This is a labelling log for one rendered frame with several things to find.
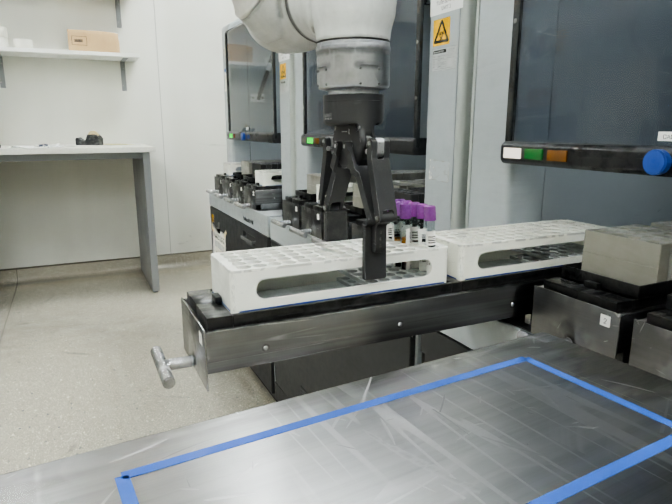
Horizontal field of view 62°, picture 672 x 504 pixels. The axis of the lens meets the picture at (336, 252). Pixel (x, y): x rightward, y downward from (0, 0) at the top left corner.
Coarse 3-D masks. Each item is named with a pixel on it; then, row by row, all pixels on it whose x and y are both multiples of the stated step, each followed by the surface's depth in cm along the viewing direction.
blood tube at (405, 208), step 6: (402, 204) 74; (408, 204) 74; (402, 210) 74; (408, 210) 74; (402, 216) 74; (408, 216) 74; (402, 222) 75; (408, 222) 75; (402, 228) 75; (408, 228) 75; (402, 234) 75; (408, 234) 75; (402, 240) 76; (408, 240) 75; (402, 264) 76; (408, 264) 76
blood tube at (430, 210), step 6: (426, 210) 72; (432, 210) 72; (426, 216) 73; (432, 216) 72; (426, 222) 73; (432, 222) 73; (426, 228) 73; (432, 228) 73; (426, 234) 73; (432, 234) 73; (426, 240) 73; (432, 240) 73; (432, 246) 73; (426, 264) 74; (426, 270) 75
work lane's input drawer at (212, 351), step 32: (416, 288) 72; (448, 288) 74; (480, 288) 76; (512, 288) 77; (192, 320) 65; (224, 320) 61; (256, 320) 63; (288, 320) 63; (320, 320) 65; (352, 320) 67; (384, 320) 69; (416, 320) 71; (448, 320) 73; (480, 320) 76; (160, 352) 67; (192, 352) 67; (224, 352) 61; (256, 352) 62; (288, 352) 64; (320, 352) 66
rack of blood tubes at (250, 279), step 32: (224, 256) 68; (256, 256) 68; (288, 256) 68; (320, 256) 68; (352, 256) 68; (416, 256) 71; (224, 288) 64; (256, 288) 73; (288, 288) 75; (320, 288) 75; (352, 288) 68; (384, 288) 70
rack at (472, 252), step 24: (456, 240) 79; (480, 240) 77; (504, 240) 77; (528, 240) 79; (552, 240) 81; (576, 240) 83; (456, 264) 76; (480, 264) 87; (504, 264) 87; (528, 264) 80; (552, 264) 82
